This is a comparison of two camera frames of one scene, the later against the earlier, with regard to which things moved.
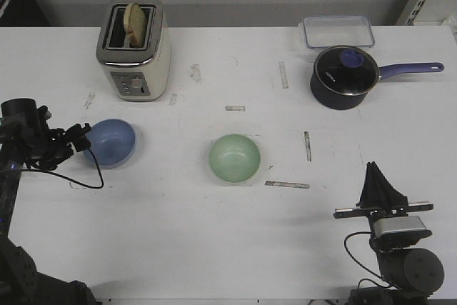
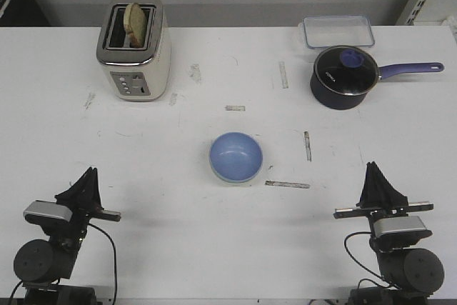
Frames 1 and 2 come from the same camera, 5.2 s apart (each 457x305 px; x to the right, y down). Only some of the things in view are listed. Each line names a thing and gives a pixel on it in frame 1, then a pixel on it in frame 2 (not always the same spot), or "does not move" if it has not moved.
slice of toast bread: [135, 24] does not move
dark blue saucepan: [338, 101] does not move
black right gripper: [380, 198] does not move
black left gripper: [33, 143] to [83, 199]
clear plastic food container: [326, 31] does not move
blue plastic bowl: [113, 143] to [235, 157]
